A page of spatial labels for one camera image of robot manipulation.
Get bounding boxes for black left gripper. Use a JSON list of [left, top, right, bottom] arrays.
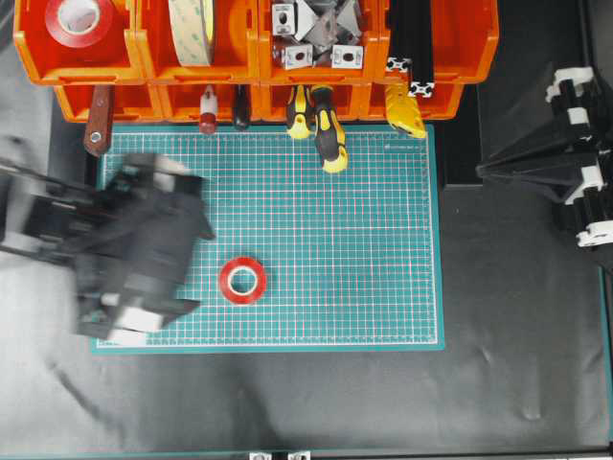
[[71, 153, 216, 340]]

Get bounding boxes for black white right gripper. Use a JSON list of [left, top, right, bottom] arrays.
[[476, 66, 612, 247]]

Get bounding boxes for red vinyl tape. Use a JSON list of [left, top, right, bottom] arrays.
[[45, 0, 116, 49], [218, 256, 267, 305]]

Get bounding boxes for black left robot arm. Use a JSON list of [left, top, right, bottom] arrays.
[[1, 153, 215, 343]]

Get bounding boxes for orange upper bin, red tape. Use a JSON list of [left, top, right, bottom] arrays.
[[13, 1, 145, 85]]

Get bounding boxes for beige double-sided tape roll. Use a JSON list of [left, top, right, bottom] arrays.
[[168, 0, 216, 67]]

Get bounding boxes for orange upper bin, beige tape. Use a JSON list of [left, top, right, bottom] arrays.
[[135, 1, 259, 84]]

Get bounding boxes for red vinyl tape in bin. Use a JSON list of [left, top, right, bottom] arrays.
[[45, 0, 116, 49]]

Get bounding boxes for orange lower bin, yellow cutter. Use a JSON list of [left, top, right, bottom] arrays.
[[361, 83, 465, 121]]

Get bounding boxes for green cutting mat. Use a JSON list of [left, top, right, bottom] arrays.
[[91, 125, 444, 355]]

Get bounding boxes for orange upper bin, extrusions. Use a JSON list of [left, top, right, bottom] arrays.
[[377, 0, 500, 86]]

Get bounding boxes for yellow utility cutter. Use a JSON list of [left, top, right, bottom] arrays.
[[385, 83, 426, 139]]

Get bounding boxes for small yellow black screwdriver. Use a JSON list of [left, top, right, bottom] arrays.
[[285, 85, 312, 140]]

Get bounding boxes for orange lower bin, yellow screwdrivers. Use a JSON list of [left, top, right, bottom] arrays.
[[261, 84, 371, 122]]

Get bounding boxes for large yellow black screwdriver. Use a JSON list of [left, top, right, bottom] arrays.
[[310, 85, 349, 173]]

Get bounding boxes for black aluminium extrusion, outer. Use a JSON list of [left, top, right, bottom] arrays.
[[409, 0, 435, 99]]

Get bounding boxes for black aluminium extrusion,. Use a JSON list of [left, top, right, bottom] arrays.
[[409, 0, 435, 99], [387, 0, 412, 74]]

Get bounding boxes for black aluminium extrusion, inner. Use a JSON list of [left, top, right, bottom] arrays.
[[387, 0, 412, 74]]

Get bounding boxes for orange upper bin, brackets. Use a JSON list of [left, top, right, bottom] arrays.
[[258, 1, 390, 85]]

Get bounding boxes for pile of silver corner brackets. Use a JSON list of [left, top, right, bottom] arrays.
[[270, 0, 365, 71]]

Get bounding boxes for brown wooden handled tool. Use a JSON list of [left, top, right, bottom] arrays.
[[83, 85, 115, 157]]

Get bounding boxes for red white handled tool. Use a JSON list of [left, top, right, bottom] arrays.
[[198, 84, 218, 135]]

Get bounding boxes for orange lower bin, dark handles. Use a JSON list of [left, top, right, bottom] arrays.
[[155, 83, 262, 124]]

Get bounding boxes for orange lower bin, wooden handle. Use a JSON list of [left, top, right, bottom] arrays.
[[54, 84, 164, 123]]

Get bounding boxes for black handled tool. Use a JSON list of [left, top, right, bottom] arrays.
[[232, 85, 251, 131]]

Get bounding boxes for silver bracket at bottom left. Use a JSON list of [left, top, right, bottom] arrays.
[[249, 452, 272, 460]]

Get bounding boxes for silver bracket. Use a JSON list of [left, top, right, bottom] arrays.
[[287, 450, 311, 460], [249, 452, 272, 460]]

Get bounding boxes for silver bracket at bottom right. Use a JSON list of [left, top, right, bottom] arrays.
[[287, 450, 311, 460]]

